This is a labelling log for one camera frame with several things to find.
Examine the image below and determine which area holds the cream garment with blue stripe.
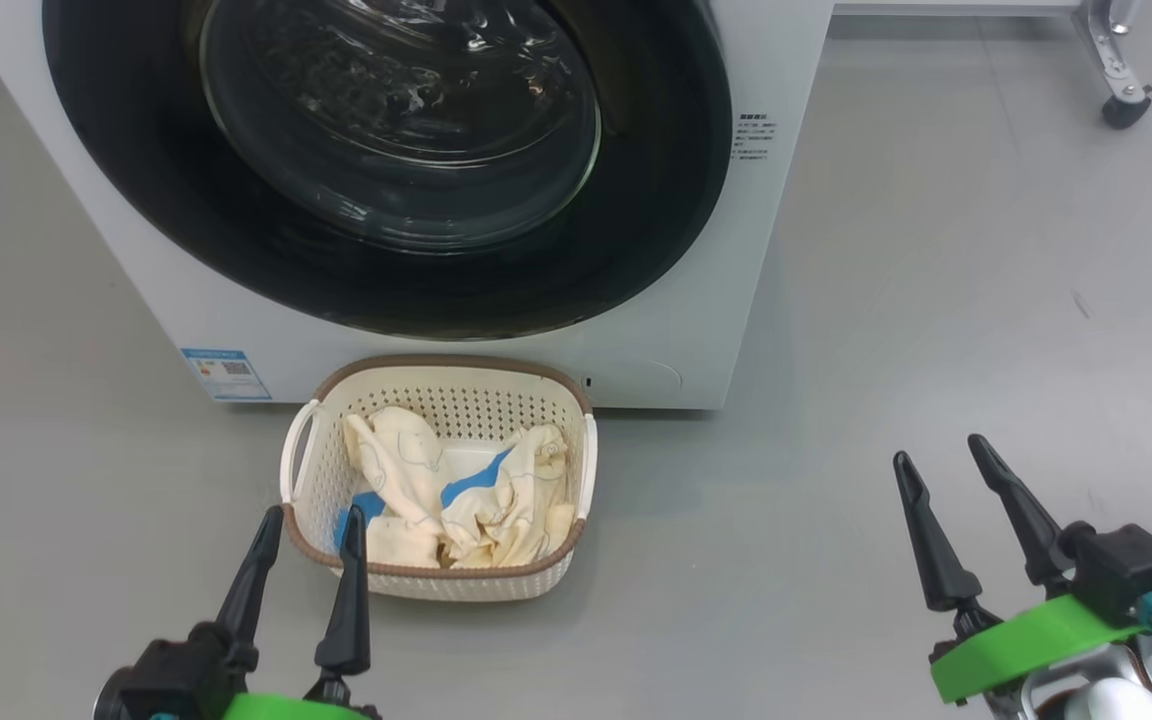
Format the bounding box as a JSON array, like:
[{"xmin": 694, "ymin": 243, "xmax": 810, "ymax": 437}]
[{"xmin": 436, "ymin": 422, "xmax": 577, "ymax": 571}]

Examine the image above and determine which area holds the black text warning sticker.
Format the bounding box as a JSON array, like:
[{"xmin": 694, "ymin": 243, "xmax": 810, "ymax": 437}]
[{"xmin": 733, "ymin": 112, "xmax": 777, "ymax": 164}]

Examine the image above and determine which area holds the cream perforated laundry basket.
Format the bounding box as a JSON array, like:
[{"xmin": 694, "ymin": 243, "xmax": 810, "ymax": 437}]
[{"xmin": 279, "ymin": 353, "xmax": 599, "ymax": 603}]

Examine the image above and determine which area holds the blue energy label sticker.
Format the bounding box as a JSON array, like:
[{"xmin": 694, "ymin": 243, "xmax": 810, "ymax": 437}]
[{"xmin": 181, "ymin": 347, "xmax": 273, "ymax": 403}]

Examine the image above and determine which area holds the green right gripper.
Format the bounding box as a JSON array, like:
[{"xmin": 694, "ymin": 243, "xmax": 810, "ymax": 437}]
[{"xmin": 893, "ymin": 434, "xmax": 1149, "ymax": 705}]

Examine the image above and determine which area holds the white front-load washing machine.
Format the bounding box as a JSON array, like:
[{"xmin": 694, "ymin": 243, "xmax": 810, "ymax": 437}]
[{"xmin": 0, "ymin": 0, "xmax": 837, "ymax": 411}]

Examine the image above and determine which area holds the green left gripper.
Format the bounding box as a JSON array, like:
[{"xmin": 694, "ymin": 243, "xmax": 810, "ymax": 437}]
[{"xmin": 214, "ymin": 505, "xmax": 382, "ymax": 720}]

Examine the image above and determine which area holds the round dark glass washer door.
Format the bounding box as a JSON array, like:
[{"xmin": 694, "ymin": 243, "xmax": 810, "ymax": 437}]
[{"xmin": 41, "ymin": 0, "xmax": 734, "ymax": 341}]

